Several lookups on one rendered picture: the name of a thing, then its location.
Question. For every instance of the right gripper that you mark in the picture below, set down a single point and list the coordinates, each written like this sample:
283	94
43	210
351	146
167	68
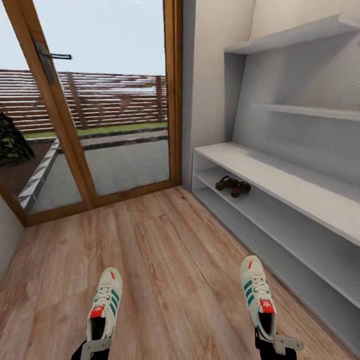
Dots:
268	352

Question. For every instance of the sandal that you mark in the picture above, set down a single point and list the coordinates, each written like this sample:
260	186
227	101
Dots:
238	189
230	183

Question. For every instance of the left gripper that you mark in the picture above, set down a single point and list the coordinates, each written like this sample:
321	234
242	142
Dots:
102	355

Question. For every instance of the gym shoe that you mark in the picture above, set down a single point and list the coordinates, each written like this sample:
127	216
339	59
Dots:
261	309
102	319

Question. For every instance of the door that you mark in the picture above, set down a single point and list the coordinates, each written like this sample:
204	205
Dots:
90	103

